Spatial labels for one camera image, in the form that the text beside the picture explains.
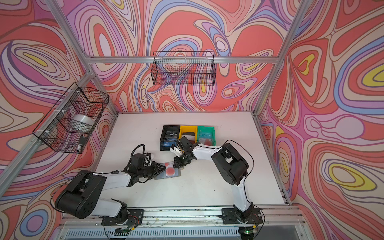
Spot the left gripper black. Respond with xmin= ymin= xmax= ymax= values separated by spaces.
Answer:
xmin=136 ymin=161 xmax=167 ymax=180

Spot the grey card holder wallet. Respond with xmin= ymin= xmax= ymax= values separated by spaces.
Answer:
xmin=155 ymin=162 xmax=181 ymax=180

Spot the blue credit card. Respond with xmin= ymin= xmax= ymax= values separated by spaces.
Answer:
xmin=161 ymin=141 xmax=175 ymax=151

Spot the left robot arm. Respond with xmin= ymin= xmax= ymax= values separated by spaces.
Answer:
xmin=54 ymin=144 xmax=166 ymax=225

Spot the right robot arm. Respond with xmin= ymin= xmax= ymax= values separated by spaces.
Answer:
xmin=170 ymin=137 xmax=254 ymax=223

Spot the pink round-print card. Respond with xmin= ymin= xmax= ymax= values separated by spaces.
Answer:
xmin=165 ymin=162 xmax=176 ymax=177

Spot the black plastic bin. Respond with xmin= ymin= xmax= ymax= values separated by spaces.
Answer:
xmin=160 ymin=125 xmax=180 ymax=151

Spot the yellow plastic bin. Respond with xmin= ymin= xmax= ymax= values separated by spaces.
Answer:
xmin=179 ymin=125 xmax=198 ymax=144

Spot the green plastic bin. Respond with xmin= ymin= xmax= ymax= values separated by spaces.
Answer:
xmin=197 ymin=126 xmax=216 ymax=146

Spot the white tape roll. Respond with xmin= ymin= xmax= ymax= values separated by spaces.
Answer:
xmin=71 ymin=115 xmax=95 ymax=133

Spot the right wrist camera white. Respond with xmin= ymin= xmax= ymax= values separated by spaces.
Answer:
xmin=170 ymin=145 xmax=183 ymax=157

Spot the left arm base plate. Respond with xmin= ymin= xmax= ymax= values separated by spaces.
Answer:
xmin=102 ymin=209 xmax=144 ymax=227

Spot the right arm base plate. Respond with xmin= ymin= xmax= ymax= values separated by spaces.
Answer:
xmin=218 ymin=206 xmax=264 ymax=226

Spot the black wire basket back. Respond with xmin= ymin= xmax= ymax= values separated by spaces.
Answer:
xmin=151 ymin=51 xmax=217 ymax=86

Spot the black wire basket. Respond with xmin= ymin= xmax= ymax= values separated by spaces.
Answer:
xmin=151 ymin=51 xmax=217 ymax=86
xmin=32 ymin=83 xmax=110 ymax=154

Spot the black wire basket left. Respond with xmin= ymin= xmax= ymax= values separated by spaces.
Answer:
xmin=32 ymin=83 xmax=110 ymax=154

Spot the aluminium front rail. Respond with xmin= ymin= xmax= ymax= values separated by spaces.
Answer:
xmin=52 ymin=206 xmax=313 ymax=240

